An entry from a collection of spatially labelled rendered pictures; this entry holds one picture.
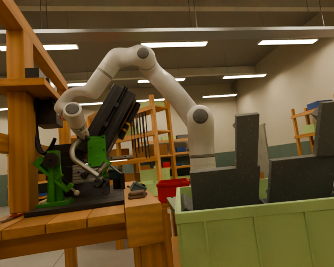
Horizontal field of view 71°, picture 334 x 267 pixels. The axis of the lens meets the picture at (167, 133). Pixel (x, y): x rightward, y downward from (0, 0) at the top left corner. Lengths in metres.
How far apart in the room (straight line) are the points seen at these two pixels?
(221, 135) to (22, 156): 10.53
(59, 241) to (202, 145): 0.69
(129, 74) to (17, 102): 7.82
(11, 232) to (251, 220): 0.81
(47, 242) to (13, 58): 0.97
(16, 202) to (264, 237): 1.20
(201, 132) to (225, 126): 10.57
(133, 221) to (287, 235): 0.61
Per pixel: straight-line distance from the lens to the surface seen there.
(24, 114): 1.44
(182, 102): 1.14
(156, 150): 4.14
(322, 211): 0.50
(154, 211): 0.95
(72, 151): 1.46
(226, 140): 11.53
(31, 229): 1.01
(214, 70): 9.81
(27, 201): 1.41
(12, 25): 1.59
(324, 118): 0.58
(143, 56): 1.12
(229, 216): 0.44
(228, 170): 0.52
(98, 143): 1.59
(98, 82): 1.22
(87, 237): 1.06
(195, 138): 1.06
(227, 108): 11.85
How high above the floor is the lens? 1.05
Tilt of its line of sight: 7 degrees up
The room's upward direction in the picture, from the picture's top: 6 degrees counter-clockwise
